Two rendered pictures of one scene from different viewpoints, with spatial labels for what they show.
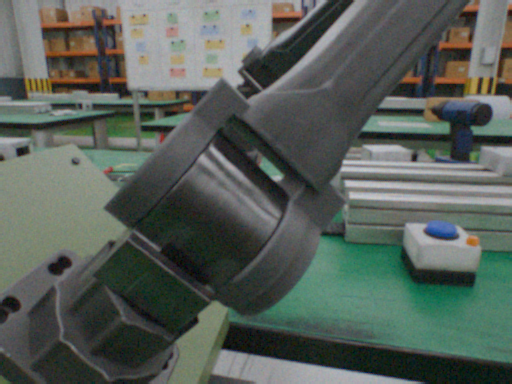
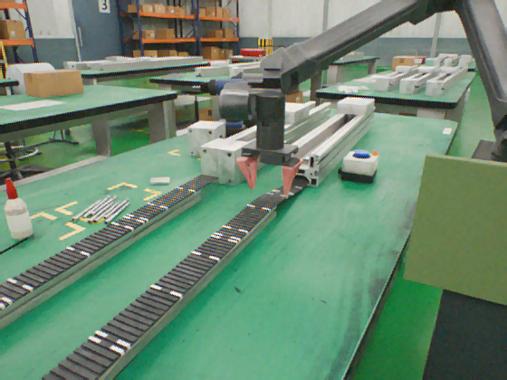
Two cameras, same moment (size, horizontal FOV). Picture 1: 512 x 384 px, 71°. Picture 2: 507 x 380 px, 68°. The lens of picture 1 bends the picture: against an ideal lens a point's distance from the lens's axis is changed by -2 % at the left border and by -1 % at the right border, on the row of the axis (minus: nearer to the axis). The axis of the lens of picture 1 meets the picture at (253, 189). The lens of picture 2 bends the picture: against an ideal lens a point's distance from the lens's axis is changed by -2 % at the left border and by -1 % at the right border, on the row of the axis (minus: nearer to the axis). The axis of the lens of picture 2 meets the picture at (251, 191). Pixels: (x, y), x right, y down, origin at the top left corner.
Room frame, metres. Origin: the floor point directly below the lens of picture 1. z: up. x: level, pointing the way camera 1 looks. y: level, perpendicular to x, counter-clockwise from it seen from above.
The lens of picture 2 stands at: (0.46, 0.75, 1.13)
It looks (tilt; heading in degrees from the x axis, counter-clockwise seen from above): 22 degrees down; 288
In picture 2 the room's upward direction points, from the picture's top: straight up
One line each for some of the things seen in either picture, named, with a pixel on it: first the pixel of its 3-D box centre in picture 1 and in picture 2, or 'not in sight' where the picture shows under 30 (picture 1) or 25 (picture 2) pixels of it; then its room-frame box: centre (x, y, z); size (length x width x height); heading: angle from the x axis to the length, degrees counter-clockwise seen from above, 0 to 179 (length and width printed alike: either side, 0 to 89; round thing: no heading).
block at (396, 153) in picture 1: (385, 166); (210, 139); (0.95, -0.35, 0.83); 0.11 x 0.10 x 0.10; 1
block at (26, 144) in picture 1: (6, 156); not in sight; (1.08, 0.76, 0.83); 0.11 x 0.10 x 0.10; 173
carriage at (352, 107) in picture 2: not in sight; (356, 109); (0.52, -0.81, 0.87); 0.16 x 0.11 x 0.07; 82
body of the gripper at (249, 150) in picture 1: (239, 139); (270, 137); (0.65, 0.02, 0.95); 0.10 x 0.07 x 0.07; 172
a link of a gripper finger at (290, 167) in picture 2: not in sight; (281, 173); (0.62, 0.03, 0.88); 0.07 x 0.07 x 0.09; 82
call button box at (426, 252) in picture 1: (435, 249); (357, 166); (0.48, -0.27, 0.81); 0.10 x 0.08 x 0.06; 172
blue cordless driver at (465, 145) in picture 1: (449, 141); (221, 109); (0.98, -0.54, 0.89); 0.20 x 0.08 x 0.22; 15
